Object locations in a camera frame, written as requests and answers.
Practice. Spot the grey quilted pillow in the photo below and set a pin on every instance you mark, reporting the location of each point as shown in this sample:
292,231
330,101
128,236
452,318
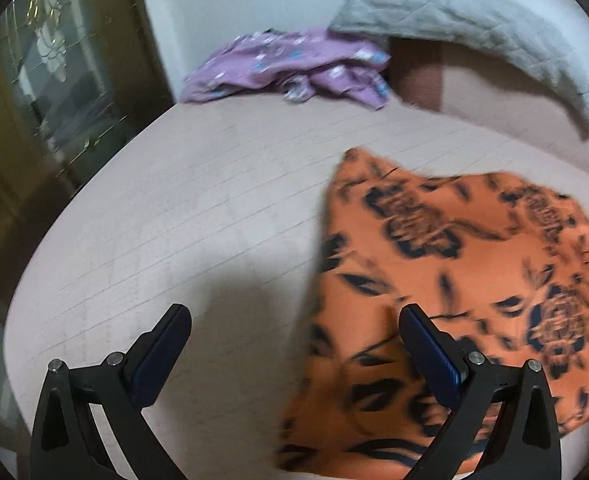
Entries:
449,15

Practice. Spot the wooden stained glass door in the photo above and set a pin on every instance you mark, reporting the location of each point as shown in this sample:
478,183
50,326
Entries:
4,160

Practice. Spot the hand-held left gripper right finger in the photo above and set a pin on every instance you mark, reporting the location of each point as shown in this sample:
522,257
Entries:
432,355

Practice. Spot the orange black floral shirt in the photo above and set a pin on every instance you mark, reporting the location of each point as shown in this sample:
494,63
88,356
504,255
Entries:
449,270

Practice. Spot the purple floral garment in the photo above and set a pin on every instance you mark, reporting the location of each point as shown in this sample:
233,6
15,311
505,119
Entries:
284,60

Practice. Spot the pink bolster cushion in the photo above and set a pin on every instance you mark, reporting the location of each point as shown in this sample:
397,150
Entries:
474,90

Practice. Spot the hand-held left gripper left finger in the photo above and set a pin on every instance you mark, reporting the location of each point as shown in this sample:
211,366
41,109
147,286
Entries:
159,355

